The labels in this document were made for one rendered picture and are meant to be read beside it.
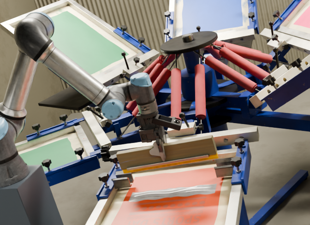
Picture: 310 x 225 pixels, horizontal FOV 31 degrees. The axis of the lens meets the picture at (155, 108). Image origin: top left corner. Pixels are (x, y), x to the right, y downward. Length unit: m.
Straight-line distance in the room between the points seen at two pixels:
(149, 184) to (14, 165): 0.57
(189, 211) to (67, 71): 0.68
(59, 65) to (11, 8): 3.96
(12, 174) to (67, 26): 1.81
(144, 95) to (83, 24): 1.81
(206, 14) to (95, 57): 0.81
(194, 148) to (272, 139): 2.52
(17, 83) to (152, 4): 3.59
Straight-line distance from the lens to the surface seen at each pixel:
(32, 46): 1.96
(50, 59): 1.97
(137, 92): 2.09
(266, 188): 3.99
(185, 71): 3.01
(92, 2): 5.89
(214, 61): 2.77
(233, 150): 2.37
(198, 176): 2.31
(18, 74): 2.15
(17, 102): 2.20
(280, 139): 4.64
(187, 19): 3.80
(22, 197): 2.14
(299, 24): 3.38
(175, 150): 2.19
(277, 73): 2.66
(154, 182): 2.35
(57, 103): 3.79
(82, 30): 3.77
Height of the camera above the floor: 2.05
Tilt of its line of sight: 20 degrees down
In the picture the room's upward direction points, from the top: 15 degrees counter-clockwise
